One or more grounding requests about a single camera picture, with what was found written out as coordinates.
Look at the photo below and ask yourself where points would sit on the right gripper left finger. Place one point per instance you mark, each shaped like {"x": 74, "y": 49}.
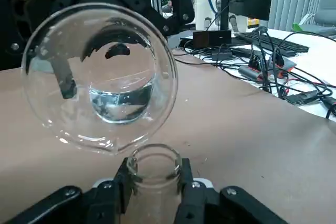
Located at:
{"x": 105, "y": 203}

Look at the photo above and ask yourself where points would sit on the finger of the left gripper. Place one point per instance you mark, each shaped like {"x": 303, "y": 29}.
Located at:
{"x": 181, "y": 11}
{"x": 65, "y": 79}

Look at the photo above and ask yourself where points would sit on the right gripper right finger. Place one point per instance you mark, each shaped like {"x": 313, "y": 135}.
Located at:
{"x": 199, "y": 205}

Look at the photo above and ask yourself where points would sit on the clear glass conical flask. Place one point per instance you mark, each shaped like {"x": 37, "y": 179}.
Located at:
{"x": 157, "y": 182}

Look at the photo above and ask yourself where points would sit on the clear glass beaker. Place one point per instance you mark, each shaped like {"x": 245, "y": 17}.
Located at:
{"x": 118, "y": 108}

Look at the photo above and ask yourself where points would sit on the person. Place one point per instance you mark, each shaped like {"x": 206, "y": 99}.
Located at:
{"x": 203, "y": 3}

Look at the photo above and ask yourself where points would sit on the dark rectangular box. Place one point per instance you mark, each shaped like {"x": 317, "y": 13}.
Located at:
{"x": 212, "y": 37}

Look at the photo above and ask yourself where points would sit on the black docking box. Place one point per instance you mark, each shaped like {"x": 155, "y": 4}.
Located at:
{"x": 221, "y": 55}

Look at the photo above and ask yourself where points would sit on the translucent plastic cup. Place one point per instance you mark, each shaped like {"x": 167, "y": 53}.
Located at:
{"x": 241, "y": 24}

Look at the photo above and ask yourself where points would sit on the grey usb hub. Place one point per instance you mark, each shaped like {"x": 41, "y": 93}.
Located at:
{"x": 252, "y": 73}

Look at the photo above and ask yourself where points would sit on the black keyboard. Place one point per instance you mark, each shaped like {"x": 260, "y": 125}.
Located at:
{"x": 275, "y": 44}

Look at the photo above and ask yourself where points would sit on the green plastic object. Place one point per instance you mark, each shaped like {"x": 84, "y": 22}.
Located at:
{"x": 298, "y": 27}

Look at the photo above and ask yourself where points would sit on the grey office chair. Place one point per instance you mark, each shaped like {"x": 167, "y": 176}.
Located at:
{"x": 326, "y": 9}

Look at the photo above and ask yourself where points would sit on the black flat adapter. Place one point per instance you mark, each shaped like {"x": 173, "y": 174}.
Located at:
{"x": 302, "y": 97}

